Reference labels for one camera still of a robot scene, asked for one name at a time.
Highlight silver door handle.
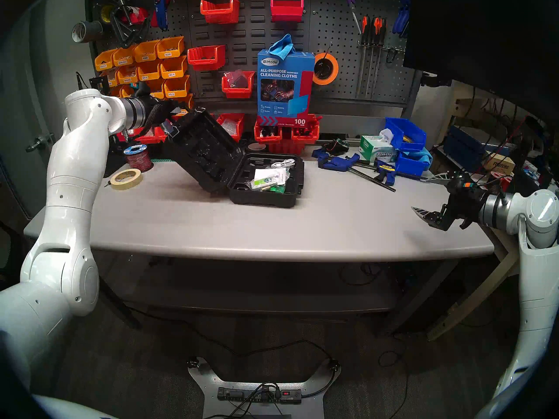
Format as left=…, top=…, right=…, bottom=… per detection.
left=25, top=134, right=55, bottom=152

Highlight beige masking tape roll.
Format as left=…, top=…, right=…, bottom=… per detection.
left=110, top=168, right=143, bottom=190

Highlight clear bag white green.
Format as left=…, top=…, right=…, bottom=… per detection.
left=250, top=168, right=289, bottom=191

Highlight grey duct tape roll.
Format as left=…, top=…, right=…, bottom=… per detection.
left=71, top=20, right=103, bottom=43

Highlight black tool box green sticker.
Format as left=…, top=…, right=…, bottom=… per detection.
left=162, top=108, right=305, bottom=208

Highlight dark pegboard wall panel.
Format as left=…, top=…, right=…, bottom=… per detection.
left=85, top=0, right=415, bottom=115

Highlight black metal clamp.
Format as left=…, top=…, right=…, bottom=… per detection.
left=109, top=0, right=151, bottom=48

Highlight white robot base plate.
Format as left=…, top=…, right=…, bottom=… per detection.
left=187, top=356, right=341, bottom=419

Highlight blue storage box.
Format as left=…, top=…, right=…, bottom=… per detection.
left=443, top=125, right=487, bottom=170

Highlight black power strip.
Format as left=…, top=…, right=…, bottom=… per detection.
left=217, top=387, right=303, bottom=404

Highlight blue microfiber cloth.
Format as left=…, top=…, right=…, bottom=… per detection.
left=269, top=33, right=295, bottom=56

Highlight purple handled scissors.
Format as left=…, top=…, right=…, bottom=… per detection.
left=338, top=0, right=362, bottom=35

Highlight blue plastic bin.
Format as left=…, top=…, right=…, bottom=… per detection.
left=395, top=151, right=431, bottom=177

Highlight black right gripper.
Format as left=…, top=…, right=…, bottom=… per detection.
left=412, top=172, right=485, bottom=231

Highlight brown cardboard box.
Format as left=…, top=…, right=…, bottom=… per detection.
left=483, top=152, right=516, bottom=175

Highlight black monitor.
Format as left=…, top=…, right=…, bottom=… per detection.
left=403, top=0, right=559, bottom=126

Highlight black floor cable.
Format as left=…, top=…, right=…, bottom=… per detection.
left=124, top=307, right=337, bottom=366

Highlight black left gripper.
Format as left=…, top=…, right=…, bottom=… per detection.
left=144, top=95, right=188, bottom=128

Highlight blue yellow bar clamp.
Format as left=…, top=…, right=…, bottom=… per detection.
left=373, top=160, right=431, bottom=186

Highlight red wire spool blue label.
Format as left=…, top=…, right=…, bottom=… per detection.
left=123, top=144, right=153, bottom=173

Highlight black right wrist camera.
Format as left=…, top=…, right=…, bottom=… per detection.
left=452, top=178, right=481, bottom=195

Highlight beige wooden side table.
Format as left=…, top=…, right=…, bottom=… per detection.
left=427, top=143, right=559, bottom=341

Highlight orange black screwdriver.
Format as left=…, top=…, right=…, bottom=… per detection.
left=358, top=14, right=371, bottom=98
left=378, top=17, right=388, bottom=87
left=370, top=17, right=381, bottom=98

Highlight orange tape roll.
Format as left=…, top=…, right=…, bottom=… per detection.
left=313, top=52, right=339, bottom=86

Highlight black white equipment case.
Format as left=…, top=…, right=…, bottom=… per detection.
left=507, top=161, right=559, bottom=194

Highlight black monitor mount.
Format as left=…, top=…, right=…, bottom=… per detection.
left=419, top=71, right=452, bottom=88

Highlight blue cleaning cloths box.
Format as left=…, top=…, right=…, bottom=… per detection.
left=256, top=48, right=316, bottom=126

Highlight blue plastic object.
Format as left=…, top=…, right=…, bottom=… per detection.
left=384, top=117, right=427, bottom=153

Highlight dark table leg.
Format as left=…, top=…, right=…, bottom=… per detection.
left=379, top=259, right=461, bottom=336
left=98, top=287, right=142, bottom=329

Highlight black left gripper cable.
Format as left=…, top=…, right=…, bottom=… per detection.
left=131, top=102, right=162, bottom=131

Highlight red white hand tool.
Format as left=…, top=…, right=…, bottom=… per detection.
left=122, top=6, right=149, bottom=25

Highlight green white wipes box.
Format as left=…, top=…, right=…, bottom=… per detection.
left=359, top=134, right=398, bottom=163

